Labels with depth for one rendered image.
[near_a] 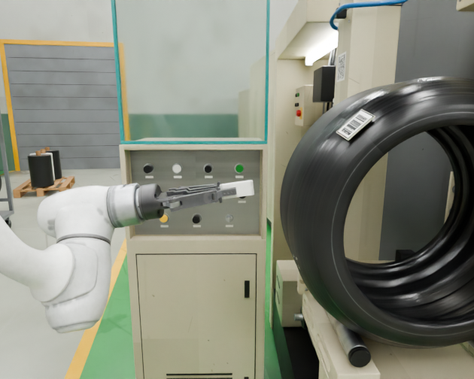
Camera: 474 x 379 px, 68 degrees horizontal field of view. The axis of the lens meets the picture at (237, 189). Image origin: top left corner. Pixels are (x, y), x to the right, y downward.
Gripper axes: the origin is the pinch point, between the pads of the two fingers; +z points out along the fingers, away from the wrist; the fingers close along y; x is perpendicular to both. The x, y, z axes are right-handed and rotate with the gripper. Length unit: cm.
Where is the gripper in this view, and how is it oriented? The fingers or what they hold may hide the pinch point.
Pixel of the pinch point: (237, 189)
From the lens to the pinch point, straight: 74.3
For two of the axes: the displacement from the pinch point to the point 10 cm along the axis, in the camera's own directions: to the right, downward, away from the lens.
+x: 1.4, 9.7, 2.2
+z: 9.9, -1.4, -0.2
